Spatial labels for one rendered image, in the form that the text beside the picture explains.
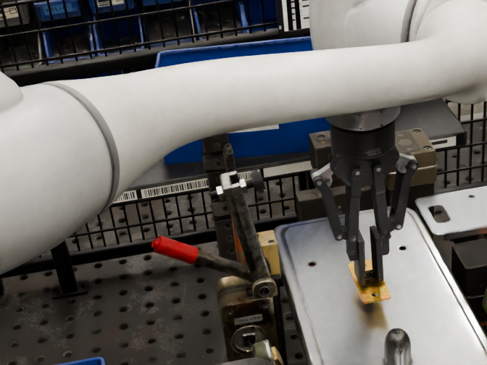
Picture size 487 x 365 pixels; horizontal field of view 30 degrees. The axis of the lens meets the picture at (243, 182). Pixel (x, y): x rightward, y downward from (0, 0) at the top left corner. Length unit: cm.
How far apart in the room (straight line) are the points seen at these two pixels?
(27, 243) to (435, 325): 71
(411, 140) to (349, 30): 50
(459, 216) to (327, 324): 30
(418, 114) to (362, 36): 62
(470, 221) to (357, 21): 49
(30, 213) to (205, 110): 21
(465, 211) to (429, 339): 28
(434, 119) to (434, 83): 75
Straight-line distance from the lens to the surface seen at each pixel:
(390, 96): 79
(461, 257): 132
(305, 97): 75
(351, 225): 113
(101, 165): 59
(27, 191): 54
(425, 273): 126
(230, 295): 116
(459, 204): 139
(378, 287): 119
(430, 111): 158
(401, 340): 109
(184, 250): 111
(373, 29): 95
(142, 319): 170
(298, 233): 134
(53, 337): 172
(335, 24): 97
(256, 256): 112
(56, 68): 160
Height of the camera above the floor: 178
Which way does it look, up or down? 32 degrees down
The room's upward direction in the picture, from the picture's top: 7 degrees counter-clockwise
